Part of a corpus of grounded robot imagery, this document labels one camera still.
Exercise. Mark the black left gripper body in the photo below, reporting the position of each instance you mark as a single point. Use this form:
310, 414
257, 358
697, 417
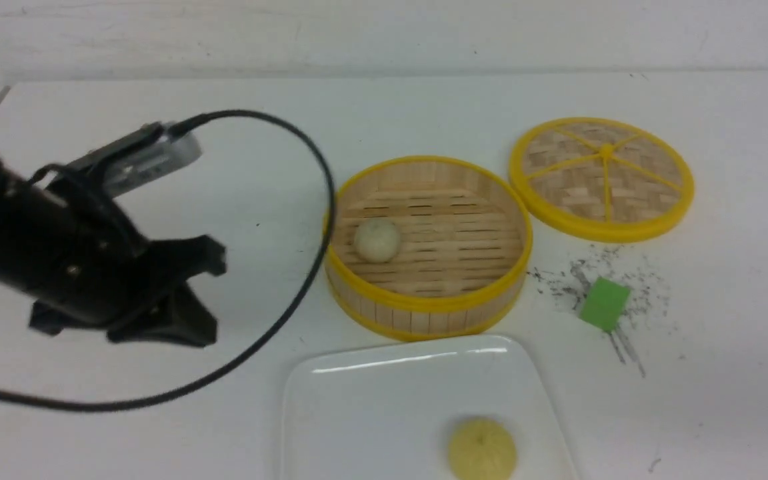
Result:
147, 298

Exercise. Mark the white steamed bun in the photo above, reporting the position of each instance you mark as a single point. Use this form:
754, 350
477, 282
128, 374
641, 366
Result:
377, 240

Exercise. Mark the yellow steamed bun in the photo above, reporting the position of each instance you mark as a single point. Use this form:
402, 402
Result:
481, 448

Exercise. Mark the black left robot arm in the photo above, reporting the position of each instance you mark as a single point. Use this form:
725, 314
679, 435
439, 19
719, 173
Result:
67, 244

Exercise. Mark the white square plate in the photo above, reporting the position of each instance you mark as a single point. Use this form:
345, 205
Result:
389, 412

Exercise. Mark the green cube block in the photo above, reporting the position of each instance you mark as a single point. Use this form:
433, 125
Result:
604, 304

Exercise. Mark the bamboo steamer lid yellow rim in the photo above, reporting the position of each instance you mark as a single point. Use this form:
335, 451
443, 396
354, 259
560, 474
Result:
601, 180

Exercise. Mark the bamboo steamer basket yellow rims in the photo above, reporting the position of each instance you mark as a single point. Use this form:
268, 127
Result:
466, 240

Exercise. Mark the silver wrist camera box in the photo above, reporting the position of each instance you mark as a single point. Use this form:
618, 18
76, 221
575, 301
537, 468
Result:
130, 162

